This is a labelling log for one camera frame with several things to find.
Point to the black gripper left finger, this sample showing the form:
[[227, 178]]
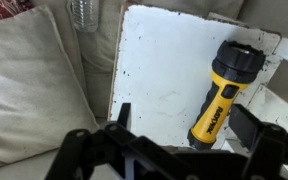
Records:
[[124, 114]]

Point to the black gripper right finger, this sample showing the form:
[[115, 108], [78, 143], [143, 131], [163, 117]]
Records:
[[247, 127]]

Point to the yellow black flashlight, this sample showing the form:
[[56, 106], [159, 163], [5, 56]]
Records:
[[234, 68]]

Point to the clear plastic water bottle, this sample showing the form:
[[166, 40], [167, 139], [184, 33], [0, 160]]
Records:
[[85, 15]]

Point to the small white wooden chair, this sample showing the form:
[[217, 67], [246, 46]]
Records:
[[163, 68]]

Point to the large beige pillow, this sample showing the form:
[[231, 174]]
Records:
[[40, 96]]

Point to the red patterned cushion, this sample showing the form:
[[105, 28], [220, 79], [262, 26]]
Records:
[[10, 8]]

